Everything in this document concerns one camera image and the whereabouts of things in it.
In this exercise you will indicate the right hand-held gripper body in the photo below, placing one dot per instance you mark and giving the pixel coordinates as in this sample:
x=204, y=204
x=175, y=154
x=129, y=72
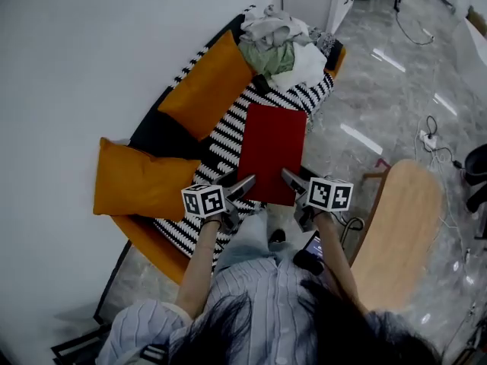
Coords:
x=329, y=196

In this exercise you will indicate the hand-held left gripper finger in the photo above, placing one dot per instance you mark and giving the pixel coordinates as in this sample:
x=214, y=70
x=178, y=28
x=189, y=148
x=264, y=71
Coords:
x=239, y=188
x=227, y=179

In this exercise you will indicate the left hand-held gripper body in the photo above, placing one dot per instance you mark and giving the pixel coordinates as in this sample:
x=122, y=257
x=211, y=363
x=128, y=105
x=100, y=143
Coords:
x=203, y=202

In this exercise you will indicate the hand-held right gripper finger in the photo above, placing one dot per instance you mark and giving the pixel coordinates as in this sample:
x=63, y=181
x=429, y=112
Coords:
x=297, y=188

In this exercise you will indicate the red cloth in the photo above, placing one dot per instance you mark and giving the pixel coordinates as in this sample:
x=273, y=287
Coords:
x=272, y=150

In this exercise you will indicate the dark sofa with orange seat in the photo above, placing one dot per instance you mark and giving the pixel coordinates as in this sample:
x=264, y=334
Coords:
x=163, y=137

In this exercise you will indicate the person's right forearm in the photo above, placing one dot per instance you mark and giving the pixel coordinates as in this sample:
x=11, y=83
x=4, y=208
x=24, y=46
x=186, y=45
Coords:
x=336, y=257

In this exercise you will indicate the person's left forearm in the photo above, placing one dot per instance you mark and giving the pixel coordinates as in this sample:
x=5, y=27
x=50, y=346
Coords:
x=198, y=268

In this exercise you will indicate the black and white patterned blanket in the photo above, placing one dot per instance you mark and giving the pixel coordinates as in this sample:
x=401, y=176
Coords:
x=228, y=135

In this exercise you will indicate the person's light blue trousers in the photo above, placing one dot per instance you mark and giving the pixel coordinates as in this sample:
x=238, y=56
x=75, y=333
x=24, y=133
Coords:
x=251, y=238

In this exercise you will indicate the phone with lit screen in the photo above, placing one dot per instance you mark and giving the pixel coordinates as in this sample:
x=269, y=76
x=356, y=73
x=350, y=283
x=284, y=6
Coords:
x=315, y=246

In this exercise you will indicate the person's black shoe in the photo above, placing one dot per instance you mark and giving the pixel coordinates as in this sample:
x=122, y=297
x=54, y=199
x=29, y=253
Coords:
x=277, y=236

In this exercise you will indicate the orange cushion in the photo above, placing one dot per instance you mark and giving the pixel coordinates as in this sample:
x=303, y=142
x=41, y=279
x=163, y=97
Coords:
x=141, y=185
x=207, y=86

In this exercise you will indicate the black pouch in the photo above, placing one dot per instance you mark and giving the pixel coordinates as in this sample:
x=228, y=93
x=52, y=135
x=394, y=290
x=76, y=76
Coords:
x=308, y=262

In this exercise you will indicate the oval wooden table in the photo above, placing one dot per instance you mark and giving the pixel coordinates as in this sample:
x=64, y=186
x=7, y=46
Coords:
x=399, y=234

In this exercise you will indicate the small black object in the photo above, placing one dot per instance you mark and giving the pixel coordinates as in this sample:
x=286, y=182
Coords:
x=261, y=84

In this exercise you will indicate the white power strip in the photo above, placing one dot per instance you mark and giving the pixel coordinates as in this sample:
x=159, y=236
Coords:
x=427, y=138

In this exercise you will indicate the person's light striped shirt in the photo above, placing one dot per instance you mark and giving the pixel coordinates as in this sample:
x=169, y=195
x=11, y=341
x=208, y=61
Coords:
x=258, y=310

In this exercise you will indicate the white crumpled cloth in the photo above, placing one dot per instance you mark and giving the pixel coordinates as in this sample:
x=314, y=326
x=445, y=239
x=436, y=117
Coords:
x=308, y=65

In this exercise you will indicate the pale green crumpled cloth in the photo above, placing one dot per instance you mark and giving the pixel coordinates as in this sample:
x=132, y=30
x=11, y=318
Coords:
x=272, y=61

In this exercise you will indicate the dark patterned cloth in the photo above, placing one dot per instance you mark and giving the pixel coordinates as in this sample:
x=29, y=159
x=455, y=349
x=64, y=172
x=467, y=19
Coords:
x=321, y=42

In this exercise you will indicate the black office chair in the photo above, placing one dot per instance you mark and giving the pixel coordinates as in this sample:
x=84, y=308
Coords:
x=477, y=165

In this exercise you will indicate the grey crumpled cloth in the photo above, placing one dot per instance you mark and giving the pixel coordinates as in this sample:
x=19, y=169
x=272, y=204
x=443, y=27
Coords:
x=266, y=25

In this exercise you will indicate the white counter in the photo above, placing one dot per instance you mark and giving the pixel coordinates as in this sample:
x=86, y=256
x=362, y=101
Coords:
x=477, y=44

